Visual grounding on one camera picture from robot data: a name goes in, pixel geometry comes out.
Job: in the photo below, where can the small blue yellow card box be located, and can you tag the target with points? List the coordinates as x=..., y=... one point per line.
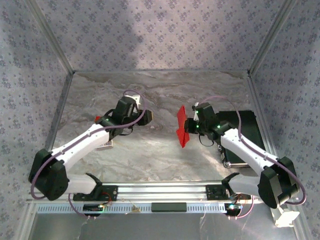
x=107, y=145

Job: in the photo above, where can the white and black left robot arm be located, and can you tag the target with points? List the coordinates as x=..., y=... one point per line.
x=80, y=147

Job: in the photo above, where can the black flat case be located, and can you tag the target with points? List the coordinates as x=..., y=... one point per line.
x=250, y=125

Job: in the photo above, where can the aluminium frame post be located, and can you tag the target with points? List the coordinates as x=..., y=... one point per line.
x=272, y=35
x=52, y=35

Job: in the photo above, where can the small red block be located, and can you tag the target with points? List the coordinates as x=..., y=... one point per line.
x=97, y=119

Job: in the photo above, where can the white plastic bracket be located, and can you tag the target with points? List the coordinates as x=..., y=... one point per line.
x=285, y=217

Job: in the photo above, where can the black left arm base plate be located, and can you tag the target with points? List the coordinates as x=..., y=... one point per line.
x=112, y=193

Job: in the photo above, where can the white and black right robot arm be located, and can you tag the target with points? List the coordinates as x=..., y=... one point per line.
x=240, y=145

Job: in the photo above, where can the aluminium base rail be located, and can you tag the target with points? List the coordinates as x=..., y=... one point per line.
x=162, y=192

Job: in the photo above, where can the red square paper sheet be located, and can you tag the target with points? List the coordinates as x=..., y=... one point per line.
x=181, y=117

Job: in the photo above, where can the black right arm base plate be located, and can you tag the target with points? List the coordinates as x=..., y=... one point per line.
x=212, y=193

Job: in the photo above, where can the aluminium table side bar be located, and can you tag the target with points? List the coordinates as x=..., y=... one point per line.
x=58, y=125
x=256, y=100

